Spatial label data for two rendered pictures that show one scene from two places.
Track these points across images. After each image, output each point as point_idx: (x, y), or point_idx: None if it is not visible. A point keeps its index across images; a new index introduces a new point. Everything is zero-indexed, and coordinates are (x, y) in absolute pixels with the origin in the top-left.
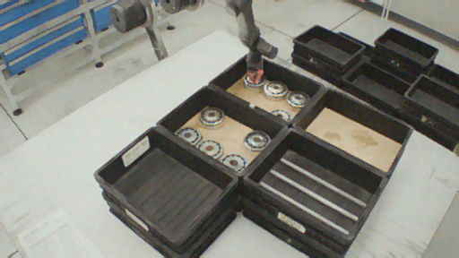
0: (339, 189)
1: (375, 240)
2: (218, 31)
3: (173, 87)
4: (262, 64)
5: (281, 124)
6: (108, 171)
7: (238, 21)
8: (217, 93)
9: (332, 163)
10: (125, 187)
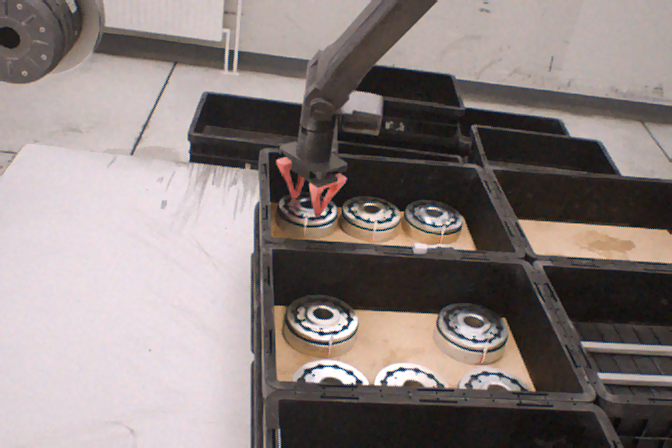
0: None
1: None
2: (29, 150)
3: (56, 316)
4: (340, 160)
5: (512, 261)
6: None
7: (380, 29)
8: (310, 254)
9: (644, 303)
10: None
